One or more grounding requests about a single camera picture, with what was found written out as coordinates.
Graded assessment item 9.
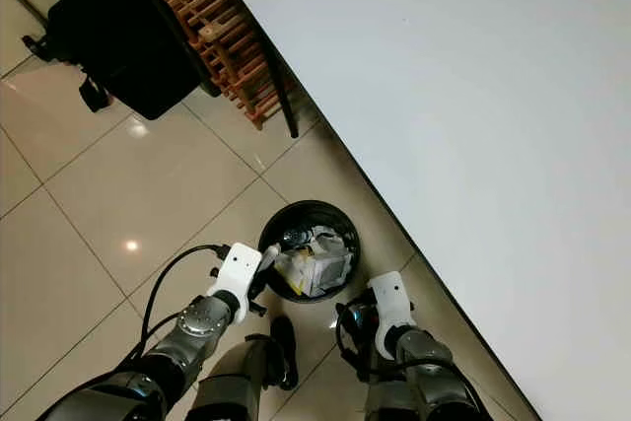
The robot left leg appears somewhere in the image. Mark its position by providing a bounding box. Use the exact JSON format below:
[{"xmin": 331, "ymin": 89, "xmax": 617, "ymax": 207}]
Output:
[{"xmin": 187, "ymin": 315, "xmax": 299, "ymax": 421}]

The black office chair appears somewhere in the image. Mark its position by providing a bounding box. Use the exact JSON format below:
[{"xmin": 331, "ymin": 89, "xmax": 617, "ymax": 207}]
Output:
[{"xmin": 22, "ymin": 0, "xmax": 208, "ymax": 121}]

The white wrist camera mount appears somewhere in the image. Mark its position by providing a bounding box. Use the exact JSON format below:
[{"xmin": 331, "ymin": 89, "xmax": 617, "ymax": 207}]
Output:
[
  {"xmin": 367, "ymin": 271, "xmax": 415, "ymax": 361},
  {"xmin": 207, "ymin": 242, "xmax": 262, "ymax": 321}
]

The wooden slatted rack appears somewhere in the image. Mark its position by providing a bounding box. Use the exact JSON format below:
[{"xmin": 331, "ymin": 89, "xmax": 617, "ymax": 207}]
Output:
[{"xmin": 153, "ymin": 0, "xmax": 302, "ymax": 131}]

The robot right leg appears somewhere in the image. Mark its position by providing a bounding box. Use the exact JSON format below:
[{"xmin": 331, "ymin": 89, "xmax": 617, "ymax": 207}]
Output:
[{"xmin": 355, "ymin": 372, "xmax": 417, "ymax": 421}]

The large white carton trash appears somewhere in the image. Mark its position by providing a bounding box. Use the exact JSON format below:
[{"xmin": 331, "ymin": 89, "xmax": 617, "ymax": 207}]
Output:
[{"xmin": 291, "ymin": 229, "xmax": 352, "ymax": 296}]

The clear plastic trash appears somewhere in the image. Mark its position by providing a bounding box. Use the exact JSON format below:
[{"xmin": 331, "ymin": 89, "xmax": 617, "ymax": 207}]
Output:
[{"xmin": 281, "ymin": 227, "xmax": 313, "ymax": 246}]

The robot leg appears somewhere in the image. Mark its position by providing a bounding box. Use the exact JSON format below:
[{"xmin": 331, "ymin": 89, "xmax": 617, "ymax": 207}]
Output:
[
  {"xmin": 187, "ymin": 315, "xmax": 299, "ymax": 421},
  {"xmin": 355, "ymin": 372, "xmax": 417, "ymax": 421}
]

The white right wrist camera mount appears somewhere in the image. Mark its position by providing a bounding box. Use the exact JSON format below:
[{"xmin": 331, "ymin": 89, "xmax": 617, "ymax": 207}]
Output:
[{"xmin": 367, "ymin": 271, "xmax": 415, "ymax": 361}]

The yellow paper trash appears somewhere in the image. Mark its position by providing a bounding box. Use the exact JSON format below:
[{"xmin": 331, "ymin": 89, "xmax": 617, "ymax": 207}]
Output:
[{"xmin": 274, "ymin": 271, "xmax": 303, "ymax": 297}]

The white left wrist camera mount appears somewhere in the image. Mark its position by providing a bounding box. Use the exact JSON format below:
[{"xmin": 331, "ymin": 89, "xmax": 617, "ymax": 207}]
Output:
[{"xmin": 207, "ymin": 242, "xmax": 262, "ymax": 321}]

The black table leg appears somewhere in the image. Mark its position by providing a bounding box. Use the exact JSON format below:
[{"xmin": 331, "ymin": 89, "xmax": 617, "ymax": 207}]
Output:
[{"xmin": 251, "ymin": 22, "xmax": 300, "ymax": 138}]

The black round rubbish bin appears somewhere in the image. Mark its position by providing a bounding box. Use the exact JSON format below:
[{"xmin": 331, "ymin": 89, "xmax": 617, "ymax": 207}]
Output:
[{"xmin": 258, "ymin": 200, "xmax": 361, "ymax": 302}]

